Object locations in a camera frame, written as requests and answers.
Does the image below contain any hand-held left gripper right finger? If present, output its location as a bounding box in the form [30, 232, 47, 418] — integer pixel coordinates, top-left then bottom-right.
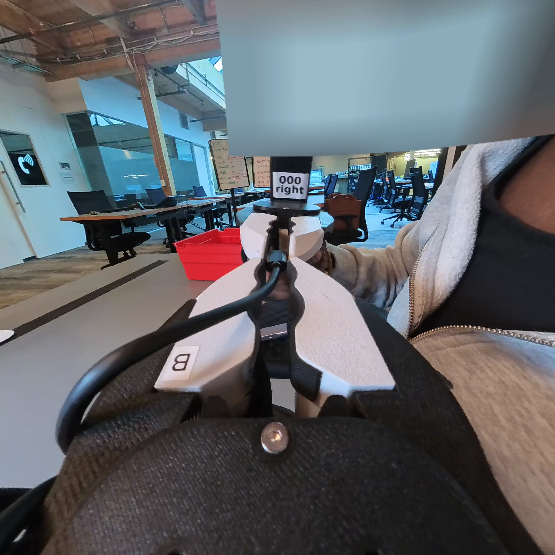
[286, 259, 396, 406]

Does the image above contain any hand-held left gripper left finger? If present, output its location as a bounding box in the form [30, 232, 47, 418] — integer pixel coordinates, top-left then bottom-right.
[155, 258, 271, 417]

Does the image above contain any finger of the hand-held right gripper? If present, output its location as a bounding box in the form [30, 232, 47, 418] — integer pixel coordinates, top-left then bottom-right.
[287, 215, 326, 263]
[240, 213, 275, 263]

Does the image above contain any black usb-c cable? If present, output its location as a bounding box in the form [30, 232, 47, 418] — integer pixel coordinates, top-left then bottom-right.
[55, 250, 288, 454]

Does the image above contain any red plastic bin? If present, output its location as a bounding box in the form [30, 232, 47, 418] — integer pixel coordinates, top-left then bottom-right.
[173, 227, 244, 282]

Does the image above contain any person's right forearm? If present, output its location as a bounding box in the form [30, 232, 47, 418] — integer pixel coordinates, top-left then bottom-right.
[325, 220, 419, 309]

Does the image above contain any person's right hand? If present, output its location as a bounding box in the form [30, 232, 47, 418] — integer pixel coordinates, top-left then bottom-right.
[265, 240, 335, 302]

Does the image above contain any large handwritten whiteboard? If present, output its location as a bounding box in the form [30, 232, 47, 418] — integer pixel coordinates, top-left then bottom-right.
[251, 155, 271, 189]

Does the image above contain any brown chair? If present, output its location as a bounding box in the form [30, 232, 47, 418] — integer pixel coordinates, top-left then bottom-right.
[323, 193, 369, 245]

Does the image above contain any small handwritten whiteboard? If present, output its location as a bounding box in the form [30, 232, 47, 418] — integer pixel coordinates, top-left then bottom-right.
[208, 139, 251, 191]

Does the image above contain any row of black office chairs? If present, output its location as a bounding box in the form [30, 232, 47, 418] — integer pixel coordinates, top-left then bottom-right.
[323, 165, 439, 228]

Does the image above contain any wooden pillar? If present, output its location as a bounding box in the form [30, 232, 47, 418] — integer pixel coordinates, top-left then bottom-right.
[131, 54, 177, 198]

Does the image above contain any black office chair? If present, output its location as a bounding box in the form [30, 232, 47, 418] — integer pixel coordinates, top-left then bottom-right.
[66, 190, 151, 266]

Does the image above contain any person's black shirt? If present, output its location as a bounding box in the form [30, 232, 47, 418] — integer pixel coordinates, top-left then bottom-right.
[414, 138, 555, 335]

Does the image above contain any black wall sign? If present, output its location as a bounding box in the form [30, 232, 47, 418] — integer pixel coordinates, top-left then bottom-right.
[0, 129, 50, 188]

